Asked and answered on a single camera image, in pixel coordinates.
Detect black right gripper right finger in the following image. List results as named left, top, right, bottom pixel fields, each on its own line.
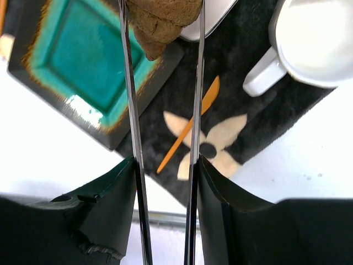
left=197, top=158, right=352, bottom=264

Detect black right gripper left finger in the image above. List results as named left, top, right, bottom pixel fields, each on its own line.
left=1, top=158, right=136, bottom=264

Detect metal tongs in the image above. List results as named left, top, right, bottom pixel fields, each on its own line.
left=118, top=1, right=205, bottom=264

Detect brown chocolate croissant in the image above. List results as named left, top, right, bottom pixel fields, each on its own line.
left=126, top=0, right=203, bottom=61

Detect black floral placemat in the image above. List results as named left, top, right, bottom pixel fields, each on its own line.
left=5, top=0, right=337, bottom=208

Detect orange plastic knife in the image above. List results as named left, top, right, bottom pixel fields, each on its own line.
left=157, top=76, right=220, bottom=174

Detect teal square plate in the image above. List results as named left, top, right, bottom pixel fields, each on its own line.
left=7, top=0, right=185, bottom=151

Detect white ceramic mug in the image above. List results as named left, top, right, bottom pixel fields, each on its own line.
left=243, top=1, right=352, bottom=97

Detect white rectangular tray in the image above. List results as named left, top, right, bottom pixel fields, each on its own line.
left=180, top=0, right=238, bottom=42

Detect orange plastic fork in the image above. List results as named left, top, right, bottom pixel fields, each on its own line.
left=0, top=0, right=7, bottom=34

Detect aluminium table frame rail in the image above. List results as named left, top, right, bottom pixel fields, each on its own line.
left=148, top=211, right=186, bottom=229

